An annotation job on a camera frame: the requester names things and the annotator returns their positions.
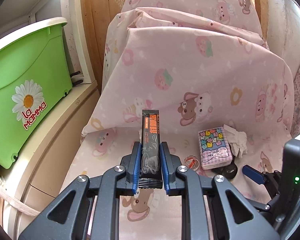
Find black orange coffee sachet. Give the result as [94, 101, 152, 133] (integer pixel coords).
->
[139, 109, 162, 189]

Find red rubber bands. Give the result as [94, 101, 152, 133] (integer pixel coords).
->
[184, 155, 200, 171]

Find black round compact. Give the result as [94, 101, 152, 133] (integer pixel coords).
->
[211, 163, 238, 180]

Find white tissue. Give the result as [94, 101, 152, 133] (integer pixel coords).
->
[223, 124, 248, 158]

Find pastel tissue pack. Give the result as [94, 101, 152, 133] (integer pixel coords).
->
[199, 127, 233, 170]

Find white shelf unit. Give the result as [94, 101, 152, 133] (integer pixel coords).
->
[0, 0, 99, 238]

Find pink cartoon bed sheet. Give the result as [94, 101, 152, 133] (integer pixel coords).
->
[59, 0, 296, 240]

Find green plastic storage box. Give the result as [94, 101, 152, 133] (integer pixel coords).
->
[0, 17, 72, 169]

